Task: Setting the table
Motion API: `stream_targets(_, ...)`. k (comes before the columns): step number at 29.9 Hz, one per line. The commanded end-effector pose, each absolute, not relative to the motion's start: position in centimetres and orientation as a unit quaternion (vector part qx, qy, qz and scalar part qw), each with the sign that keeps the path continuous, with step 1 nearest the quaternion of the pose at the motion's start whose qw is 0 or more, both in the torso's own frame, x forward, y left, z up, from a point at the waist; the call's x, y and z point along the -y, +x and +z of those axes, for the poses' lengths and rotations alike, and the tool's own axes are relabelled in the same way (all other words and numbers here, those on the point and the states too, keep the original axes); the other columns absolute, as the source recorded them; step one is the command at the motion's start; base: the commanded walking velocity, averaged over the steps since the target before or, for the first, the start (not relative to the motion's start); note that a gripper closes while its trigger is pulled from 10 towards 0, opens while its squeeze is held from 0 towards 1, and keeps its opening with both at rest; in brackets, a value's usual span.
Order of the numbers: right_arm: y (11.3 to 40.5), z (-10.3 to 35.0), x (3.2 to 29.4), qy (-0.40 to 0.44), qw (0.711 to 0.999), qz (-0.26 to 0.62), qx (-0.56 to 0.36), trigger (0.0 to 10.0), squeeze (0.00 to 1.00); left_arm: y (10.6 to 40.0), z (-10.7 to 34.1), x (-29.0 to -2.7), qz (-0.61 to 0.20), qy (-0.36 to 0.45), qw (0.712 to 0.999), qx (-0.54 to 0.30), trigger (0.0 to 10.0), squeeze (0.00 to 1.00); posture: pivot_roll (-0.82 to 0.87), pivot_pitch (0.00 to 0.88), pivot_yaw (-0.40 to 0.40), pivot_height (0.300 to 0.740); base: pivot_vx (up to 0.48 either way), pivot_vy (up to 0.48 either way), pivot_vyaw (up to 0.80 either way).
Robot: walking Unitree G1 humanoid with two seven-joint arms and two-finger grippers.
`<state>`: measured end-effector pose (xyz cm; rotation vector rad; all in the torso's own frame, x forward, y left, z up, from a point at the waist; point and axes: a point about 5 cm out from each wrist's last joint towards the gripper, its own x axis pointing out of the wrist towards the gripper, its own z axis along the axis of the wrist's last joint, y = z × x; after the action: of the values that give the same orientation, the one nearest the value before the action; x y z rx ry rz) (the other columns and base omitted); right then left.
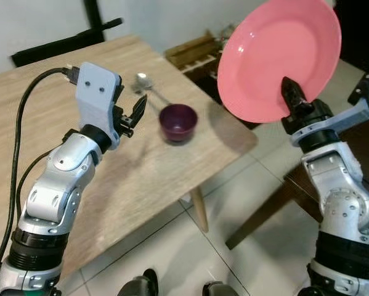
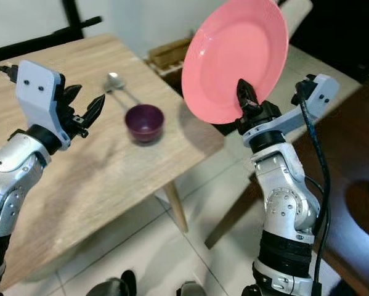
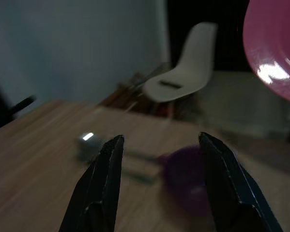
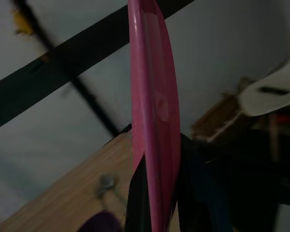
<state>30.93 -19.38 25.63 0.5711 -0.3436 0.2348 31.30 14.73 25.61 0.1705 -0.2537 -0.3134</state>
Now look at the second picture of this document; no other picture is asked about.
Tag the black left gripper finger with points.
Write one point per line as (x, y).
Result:
(96, 109)
(72, 97)

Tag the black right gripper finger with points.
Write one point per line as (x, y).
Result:
(247, 95)

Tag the pink round plate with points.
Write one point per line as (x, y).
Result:
(233, 52)

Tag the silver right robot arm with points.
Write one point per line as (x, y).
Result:
(289, 209)

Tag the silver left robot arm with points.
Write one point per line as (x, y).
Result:
(8, 191)

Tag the silver metal spoon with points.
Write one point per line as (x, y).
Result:
(115, 80)

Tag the dark purple bowl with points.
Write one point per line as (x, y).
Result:
(144, 123)

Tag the light wooden table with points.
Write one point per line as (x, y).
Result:
(116, 179)

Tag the wooden crate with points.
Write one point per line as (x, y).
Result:
(169, 58)

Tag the dark brown wooden table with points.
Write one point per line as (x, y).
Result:
(350, 154)

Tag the black left robot foot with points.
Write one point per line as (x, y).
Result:
(116, 285)

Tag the black robot foot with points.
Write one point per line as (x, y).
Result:
(116, 285)
(193, 289)

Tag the black right robot foot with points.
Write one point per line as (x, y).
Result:
(193, 289)

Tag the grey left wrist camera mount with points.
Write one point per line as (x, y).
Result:
(37, 92)

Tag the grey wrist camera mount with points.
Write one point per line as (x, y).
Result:
(301, 114)
(37, 92)

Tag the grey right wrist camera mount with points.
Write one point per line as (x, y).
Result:
(301, 114)

